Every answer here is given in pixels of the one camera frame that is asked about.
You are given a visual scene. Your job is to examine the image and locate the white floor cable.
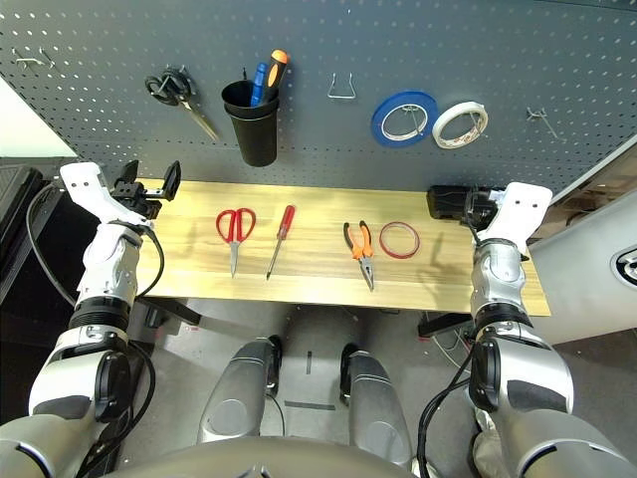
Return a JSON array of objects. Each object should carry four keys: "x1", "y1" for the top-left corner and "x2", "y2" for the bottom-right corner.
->
[{"x1": 427, "y1": 328, "x2": 474, "y2": 365}]

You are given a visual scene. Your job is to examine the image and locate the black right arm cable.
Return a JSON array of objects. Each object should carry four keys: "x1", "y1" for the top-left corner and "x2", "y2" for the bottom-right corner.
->
[{"x1": 416, "y1": 343, "x2": 474, "y2": 478}]

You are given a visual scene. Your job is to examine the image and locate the black ribbed tool case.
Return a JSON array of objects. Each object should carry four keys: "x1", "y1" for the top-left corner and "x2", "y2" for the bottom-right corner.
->
[{"x1": 0, "y1": 166, "x2": 46, "y2": 240}]

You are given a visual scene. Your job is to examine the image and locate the red tape roll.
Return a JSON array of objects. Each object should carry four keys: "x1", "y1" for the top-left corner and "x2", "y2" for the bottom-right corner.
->
[{"x1": 378, "y1": 221, "x2": 421, "y2": 260}]

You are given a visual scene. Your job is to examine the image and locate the red handled scissors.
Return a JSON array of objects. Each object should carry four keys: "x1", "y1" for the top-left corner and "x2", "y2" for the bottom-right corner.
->
[{"x1": 215, "y1": 207, "x2": 258, "y2": 279}]

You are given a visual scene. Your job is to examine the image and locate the orange black needle-nose pliers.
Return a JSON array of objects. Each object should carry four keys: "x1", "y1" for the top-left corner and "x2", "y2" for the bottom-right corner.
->
[{"x1": 342, "y1": 220, "x2": 375, "y2": 293}]

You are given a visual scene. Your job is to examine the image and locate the grey white machine housing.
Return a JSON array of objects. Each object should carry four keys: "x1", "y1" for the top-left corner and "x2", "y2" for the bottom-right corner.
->
[{"x1": 527, "y1": 191, "x2": 637, "y2": 345}]

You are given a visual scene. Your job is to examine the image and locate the wire pliers holder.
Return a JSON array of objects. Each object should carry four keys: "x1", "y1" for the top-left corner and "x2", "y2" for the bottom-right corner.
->
[{"x1": 326, "y1": 72, "x2": 357, "y2": 100}]

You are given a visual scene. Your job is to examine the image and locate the white tape roll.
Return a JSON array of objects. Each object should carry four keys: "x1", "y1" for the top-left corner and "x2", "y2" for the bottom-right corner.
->
[{"x1": 431, "y1": 101, "x2": 490, "y2": 149}]

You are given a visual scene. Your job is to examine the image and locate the blue tape roll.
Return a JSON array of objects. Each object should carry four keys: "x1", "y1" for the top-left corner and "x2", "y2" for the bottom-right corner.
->
[{"x1": 370, "y1": 90, "x2": 439, "y2": 147}]

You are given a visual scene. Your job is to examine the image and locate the grey robot torso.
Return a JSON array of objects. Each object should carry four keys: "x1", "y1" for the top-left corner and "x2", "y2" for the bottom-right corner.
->
[{"x1": 99, "y1": 435, "x2": 424, "y2": 478}]

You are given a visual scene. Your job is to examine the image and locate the long black left arm cable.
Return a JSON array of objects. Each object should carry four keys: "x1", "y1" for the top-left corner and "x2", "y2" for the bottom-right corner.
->
[{"x1": 27, "y1": 181, "x2": 156, "y2": 478}]

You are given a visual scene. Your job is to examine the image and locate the short black left wrist cable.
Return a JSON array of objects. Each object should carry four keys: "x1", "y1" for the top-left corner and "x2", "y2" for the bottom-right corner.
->
[{"x1": 129, "y1": 224, "x2": 166, "y2": 300}]

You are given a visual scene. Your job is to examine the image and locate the black handled scissors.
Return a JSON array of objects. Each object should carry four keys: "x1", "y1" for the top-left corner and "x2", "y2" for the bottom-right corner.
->
[{"x1": 144, "y1": 67, "x2": 221, "y2": 142}]

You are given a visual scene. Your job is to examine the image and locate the orange black handled screwdriver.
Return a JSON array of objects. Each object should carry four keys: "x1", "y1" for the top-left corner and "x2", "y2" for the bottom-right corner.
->
[{"x1": 259, "y1": 48, "x2": 291, "y2": 104}]

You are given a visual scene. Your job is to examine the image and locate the black cup holder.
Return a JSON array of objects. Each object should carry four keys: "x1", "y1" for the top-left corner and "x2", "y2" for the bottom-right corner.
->
[{"x1": 223, "y1": 99, "x2": 280, "y2": 168}]

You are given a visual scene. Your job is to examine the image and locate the black table foot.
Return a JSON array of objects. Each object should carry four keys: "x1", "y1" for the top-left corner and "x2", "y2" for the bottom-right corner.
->
[
  {"x1": 141, "y1": 297, "x2": 203, "y2": 330},
  {"x1": 417, "y1": 312, "x2": 477, "y2": 340}
]

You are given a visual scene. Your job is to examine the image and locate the black rectangular box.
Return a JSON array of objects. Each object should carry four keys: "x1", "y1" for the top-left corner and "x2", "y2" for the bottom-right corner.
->
[{"x1": 426, "y1": 184, "x2": 472, "y2": 220}]

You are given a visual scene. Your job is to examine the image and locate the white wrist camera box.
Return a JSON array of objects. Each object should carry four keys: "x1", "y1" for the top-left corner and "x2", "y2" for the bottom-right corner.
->
[
  {"x1": 59, "y1": 161, "x2": 116, "y2": 223},
  {"x1": 485, "y1": 181, "x2": 554, "y2": 248}
]

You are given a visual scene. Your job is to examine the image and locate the silver left robot leg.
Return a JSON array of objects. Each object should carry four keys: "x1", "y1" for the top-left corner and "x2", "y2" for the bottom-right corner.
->
[{"x1": 196, "y1": 336, "x2": 283, "y2": 444}]

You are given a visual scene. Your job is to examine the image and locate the blue handled screwdriver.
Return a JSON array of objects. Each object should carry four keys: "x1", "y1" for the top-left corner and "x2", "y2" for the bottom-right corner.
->
[{"x1": 250, "y1": 62, "x2": 270, "y2": 109}]

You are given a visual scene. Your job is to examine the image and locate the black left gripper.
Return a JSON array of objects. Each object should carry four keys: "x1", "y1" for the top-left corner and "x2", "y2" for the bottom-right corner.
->
[{"x1": 109, "y1": 159, "x2": 183, "y2": 223}]

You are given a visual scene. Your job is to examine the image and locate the black plastic cup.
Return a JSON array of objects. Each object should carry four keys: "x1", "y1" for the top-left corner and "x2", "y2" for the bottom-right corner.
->
[{"x1": 221, "y1": 79, "x2": 281, "y2": 120}]

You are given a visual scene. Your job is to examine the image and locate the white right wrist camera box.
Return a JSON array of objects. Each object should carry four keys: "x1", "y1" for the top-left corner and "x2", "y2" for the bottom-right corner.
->
[{"x1": 485, "y1": 181, "x2": 554, "y2": 248}]

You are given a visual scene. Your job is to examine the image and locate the red handled screwdriver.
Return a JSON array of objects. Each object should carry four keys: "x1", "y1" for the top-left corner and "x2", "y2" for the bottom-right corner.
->
[{"x1": 265, "y1": 204, "x2": 297, "y2": 281}]

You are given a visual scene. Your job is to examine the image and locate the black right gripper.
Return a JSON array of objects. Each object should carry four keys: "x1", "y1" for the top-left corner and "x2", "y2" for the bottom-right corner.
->
[{"x1": 464, "y1": 187, "x2": 502, "y2": 229}]

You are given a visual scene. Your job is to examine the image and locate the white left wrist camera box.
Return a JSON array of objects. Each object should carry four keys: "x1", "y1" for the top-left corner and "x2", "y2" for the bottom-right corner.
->
[{"x1": 59, "y1": 161, "x2": 116, "y2": 223}]

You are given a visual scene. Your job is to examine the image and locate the long black floor tape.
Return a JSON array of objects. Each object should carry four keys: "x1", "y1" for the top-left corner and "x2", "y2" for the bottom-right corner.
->
[{"x1": 284, "y1": 399, "x2": 337, "y2": 411}]

